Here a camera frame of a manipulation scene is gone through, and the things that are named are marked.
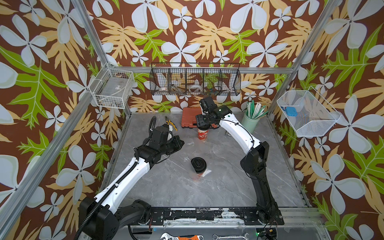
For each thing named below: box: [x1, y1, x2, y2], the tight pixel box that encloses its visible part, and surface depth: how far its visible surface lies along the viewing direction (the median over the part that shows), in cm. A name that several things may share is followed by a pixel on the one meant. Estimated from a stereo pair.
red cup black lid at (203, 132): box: [197, 127, 210, 143], surface depth 95 cm
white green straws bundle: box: [246, 100, 269, 119], surface depth 102 cm
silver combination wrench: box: [212, 232, 249, 240], surface depth 70 cm
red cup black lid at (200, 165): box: [191, 157, 207, 180], surface depth 75 cm
